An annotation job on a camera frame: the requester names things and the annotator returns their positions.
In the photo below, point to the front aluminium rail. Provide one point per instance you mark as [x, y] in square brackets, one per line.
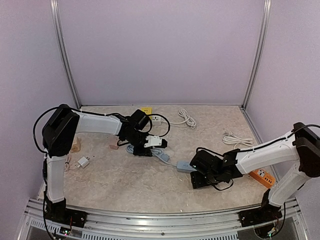
[206, 225]

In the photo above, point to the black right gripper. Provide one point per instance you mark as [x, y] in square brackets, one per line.
[198, 180]

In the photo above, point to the orange power strip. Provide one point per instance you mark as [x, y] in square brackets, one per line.
[260, 175]

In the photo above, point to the aluminium frame post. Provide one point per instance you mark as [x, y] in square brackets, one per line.
[57, 25]
[258, 53]

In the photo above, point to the blue power strip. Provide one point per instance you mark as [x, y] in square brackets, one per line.
[181, 166]

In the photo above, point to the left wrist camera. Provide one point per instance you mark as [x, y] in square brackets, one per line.
[155, 141]

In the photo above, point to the left aluminium frame post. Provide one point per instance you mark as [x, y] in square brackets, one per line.
[57, 25]

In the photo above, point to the white charger with cable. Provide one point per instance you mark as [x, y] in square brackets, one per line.
[83, 162]

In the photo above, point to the beige cube socket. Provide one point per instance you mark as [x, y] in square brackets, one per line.
[76, 145]

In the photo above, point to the white power strip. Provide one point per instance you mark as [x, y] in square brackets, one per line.
[183, 118]

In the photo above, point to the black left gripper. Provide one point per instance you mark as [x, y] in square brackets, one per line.
[137, 152]

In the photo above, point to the yellow cube socket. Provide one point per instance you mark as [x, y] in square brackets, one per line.
[147, 110]

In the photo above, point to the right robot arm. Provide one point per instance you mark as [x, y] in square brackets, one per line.
[300, 145]

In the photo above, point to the pink plug adapter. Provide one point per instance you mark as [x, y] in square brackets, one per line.
[114, 147]

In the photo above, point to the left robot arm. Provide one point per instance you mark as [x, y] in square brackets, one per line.
[58, 135]

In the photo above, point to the right aluminium frame post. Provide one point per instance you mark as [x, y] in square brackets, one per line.
[258, 53]

